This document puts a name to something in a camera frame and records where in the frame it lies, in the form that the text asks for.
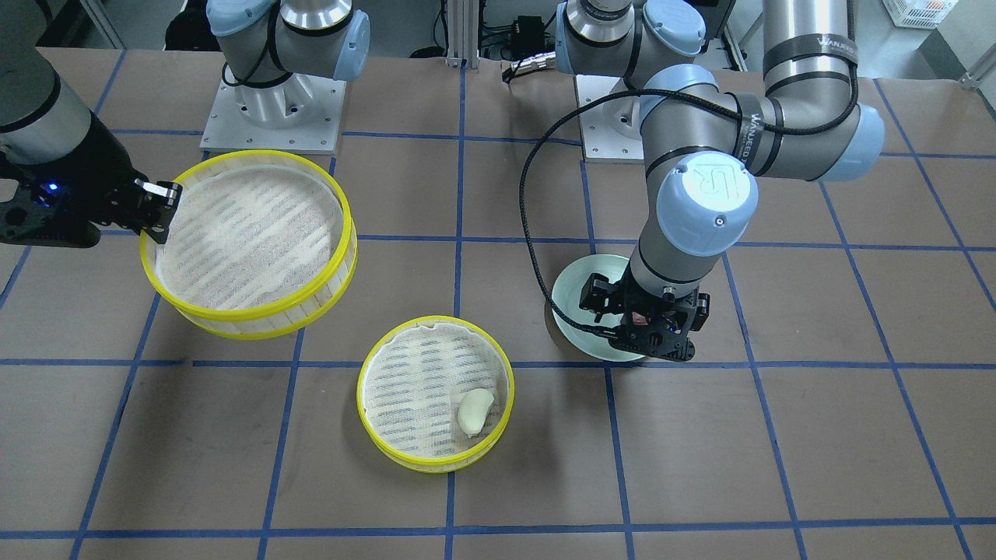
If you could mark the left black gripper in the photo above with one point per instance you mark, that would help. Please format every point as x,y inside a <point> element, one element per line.
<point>601,295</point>

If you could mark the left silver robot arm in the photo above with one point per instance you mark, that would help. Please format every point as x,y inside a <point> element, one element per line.
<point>703,150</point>

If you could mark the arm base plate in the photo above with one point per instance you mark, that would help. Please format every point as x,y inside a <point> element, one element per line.
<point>609,131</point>
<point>303,115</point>

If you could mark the white steamed bun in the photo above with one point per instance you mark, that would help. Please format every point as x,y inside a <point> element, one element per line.
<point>473,411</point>

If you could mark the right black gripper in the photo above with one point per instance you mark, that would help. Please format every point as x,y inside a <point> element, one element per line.
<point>106,169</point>

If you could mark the yellow steamer layer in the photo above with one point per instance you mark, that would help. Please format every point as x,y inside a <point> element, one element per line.
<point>263,243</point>
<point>411,384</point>

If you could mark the aluminium frame post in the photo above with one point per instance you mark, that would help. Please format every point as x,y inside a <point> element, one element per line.
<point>462,30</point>

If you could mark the black electronics box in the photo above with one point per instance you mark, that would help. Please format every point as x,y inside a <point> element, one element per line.
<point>528,36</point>

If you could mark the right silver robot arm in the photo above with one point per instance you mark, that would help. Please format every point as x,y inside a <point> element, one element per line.
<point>264,43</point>

